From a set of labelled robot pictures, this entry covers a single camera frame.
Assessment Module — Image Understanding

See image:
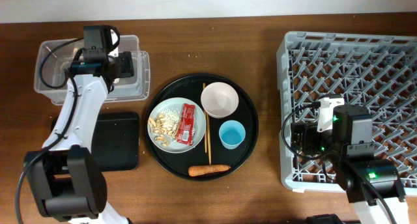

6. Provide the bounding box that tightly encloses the light blue cup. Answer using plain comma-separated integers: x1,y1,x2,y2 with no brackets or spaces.
219,120,246,150

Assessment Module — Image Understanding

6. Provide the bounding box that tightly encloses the wooden chopstick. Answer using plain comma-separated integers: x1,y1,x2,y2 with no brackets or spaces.
206,112,212,165
203,83,208,153

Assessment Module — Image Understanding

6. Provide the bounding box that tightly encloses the red snack wrapper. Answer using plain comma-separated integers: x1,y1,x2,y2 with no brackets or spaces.
176,104,195,146

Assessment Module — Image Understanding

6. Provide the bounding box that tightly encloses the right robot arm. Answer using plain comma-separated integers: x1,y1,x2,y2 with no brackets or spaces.
283,102,410,223

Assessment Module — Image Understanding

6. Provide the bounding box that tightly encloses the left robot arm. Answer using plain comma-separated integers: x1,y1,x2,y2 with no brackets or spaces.
15,25,131,223

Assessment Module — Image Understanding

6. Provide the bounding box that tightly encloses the grey dishwasher rack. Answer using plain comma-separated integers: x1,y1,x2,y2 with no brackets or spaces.
276,31,416,197

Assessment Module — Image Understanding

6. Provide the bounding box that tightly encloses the clear plastic bin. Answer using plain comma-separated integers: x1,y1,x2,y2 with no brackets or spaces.
34,35,151,105

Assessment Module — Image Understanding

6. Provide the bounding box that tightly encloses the peanut shells pile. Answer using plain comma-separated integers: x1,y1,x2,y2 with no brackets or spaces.
147,113,179,148

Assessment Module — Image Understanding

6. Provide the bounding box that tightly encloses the rice grains pile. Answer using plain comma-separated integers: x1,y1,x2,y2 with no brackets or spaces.
161,108,181,123

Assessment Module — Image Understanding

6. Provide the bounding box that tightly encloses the black rectangular tray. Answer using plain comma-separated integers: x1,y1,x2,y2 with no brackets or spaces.
44,112,139,173

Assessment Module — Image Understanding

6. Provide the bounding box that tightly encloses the grey round plate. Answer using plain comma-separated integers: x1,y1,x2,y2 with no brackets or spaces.
147,97,206,154

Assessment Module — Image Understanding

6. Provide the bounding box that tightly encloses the round black serving tray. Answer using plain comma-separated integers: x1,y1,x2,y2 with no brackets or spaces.
145,74,259,181

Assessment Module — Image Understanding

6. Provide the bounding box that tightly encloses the orange carrot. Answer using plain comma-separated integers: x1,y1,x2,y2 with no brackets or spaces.
188,165,231,177

